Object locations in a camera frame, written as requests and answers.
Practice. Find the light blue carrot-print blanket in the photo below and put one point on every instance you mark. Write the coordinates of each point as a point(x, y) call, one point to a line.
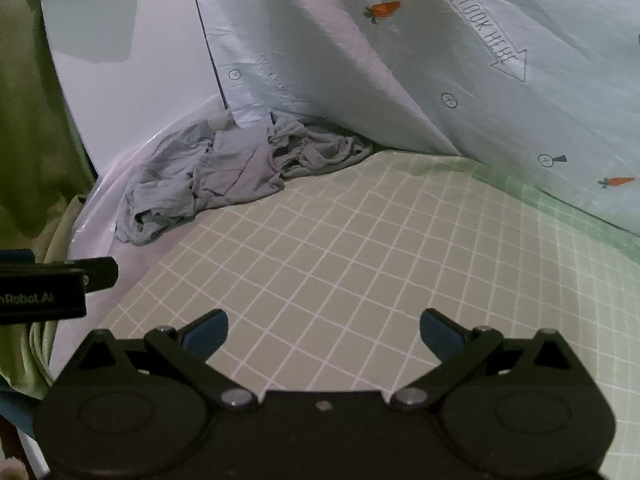
point(350, 60)

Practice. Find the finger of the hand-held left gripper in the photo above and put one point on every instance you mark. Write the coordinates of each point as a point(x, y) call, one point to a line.
point(97, 272)

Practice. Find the grey zip hoodie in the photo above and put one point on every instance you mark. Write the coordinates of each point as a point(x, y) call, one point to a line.
point(220, 170)

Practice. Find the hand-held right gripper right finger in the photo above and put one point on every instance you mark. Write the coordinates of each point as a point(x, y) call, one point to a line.
point(442, 332)

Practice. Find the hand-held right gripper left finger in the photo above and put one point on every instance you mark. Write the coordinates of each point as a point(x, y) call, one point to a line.
point(205, 332)

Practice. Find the green curtain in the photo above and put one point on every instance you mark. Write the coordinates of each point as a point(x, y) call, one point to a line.
point(30, 110)

